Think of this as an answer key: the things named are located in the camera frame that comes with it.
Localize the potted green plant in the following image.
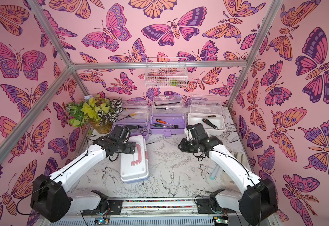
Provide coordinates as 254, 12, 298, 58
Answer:
65, 95, 123, 134

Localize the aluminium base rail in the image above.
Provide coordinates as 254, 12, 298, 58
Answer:
40, 196, 284, 226

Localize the black orange screwdriver in white box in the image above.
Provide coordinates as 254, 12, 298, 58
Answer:
202, 118, 218, 130

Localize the blue white toolbox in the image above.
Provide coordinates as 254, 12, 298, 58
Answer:
120, 135, 149, 183

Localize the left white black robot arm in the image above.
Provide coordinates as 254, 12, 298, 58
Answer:
30, 125, 145, 223

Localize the white wire basket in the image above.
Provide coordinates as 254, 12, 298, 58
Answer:
143, 57, 188, 88

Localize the left purple toolbox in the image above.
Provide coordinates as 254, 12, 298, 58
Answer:
112, 100, 149, 140

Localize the white clear-lid toolbox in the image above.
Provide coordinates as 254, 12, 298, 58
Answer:
188, 95, 226, 135

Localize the purple toolbox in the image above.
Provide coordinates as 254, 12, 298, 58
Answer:
149, 95, 186, 137
112, 100, 149, 140

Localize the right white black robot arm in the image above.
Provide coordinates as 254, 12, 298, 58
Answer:
178, 123, 278, 226

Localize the middle purple toolbox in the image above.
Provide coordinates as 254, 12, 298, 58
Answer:
149, 95, 186, 137

